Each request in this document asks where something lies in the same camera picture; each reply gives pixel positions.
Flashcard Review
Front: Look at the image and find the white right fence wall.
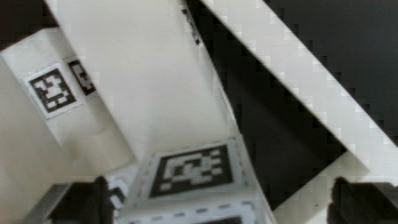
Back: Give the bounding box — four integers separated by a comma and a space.
200, 0, 398, 222

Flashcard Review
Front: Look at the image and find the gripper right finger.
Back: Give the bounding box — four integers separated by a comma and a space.
326, 177, 398, 224

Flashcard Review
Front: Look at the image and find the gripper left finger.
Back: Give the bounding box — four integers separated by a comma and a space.
19, 176, 113, 224

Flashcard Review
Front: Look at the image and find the white tagged cube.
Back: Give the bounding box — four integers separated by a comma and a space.
117, 136, 276, 224

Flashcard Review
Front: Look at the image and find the white chair back frame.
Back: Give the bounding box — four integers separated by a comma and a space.
0, 0, 250, 224

